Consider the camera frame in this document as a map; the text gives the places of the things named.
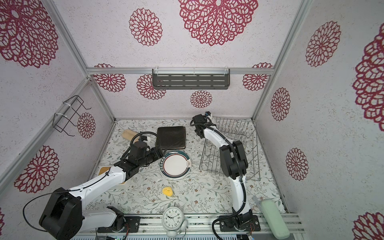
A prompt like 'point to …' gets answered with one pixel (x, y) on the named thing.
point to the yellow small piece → (167, 191)
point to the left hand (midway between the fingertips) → (163, 152)
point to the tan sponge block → (128, 134)
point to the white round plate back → (175, 164)
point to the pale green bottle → (274, 219)
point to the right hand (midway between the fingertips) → (214, 126)
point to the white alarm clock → (173, 221)
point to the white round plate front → (175, 175)
